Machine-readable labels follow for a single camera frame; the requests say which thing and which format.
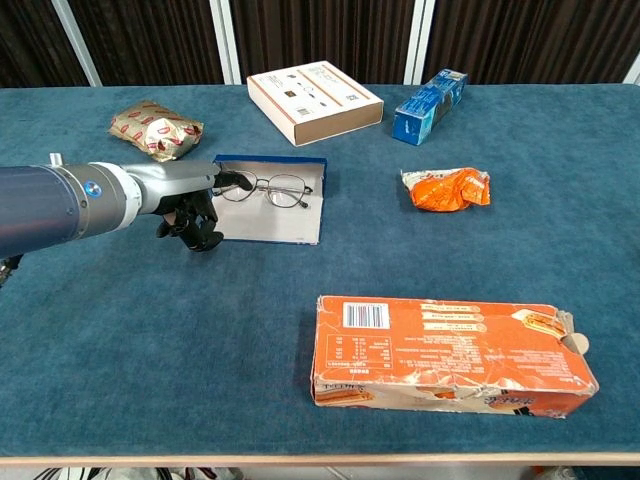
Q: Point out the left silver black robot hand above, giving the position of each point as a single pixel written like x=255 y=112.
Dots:
x=175 y=185

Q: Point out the blue glasses case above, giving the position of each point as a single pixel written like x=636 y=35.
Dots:
x=270 y=225

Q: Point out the black thin-framed eyeglasses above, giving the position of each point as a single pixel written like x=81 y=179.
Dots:
x=287 y=192

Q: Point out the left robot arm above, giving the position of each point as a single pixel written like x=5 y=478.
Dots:
x=45 y=210

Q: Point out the flat white cardboard box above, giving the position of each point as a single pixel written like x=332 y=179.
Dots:
x=310 y=97

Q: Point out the blue long carton box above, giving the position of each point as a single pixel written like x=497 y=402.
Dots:
x=425 y=111

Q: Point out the gold foil snack packet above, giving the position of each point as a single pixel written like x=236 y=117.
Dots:
x=150 y=132

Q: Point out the teal blue table cloth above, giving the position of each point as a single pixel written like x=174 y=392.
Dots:
x=150 y=375

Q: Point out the dark brown pleated curtain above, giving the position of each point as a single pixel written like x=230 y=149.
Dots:
x=325 y=30

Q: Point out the orange crumpled snack bag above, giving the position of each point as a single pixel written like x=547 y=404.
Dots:
x=445 y=192

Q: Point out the black white clutter under table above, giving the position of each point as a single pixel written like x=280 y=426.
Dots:
x=75 y=474

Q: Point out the large worn orange carton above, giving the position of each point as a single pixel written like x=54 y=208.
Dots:
x=440 y=350

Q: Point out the white metal frame post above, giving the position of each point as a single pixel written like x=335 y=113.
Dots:
x=634 y=72
x=75 y=40
x=226 y=40
x=419 y=40

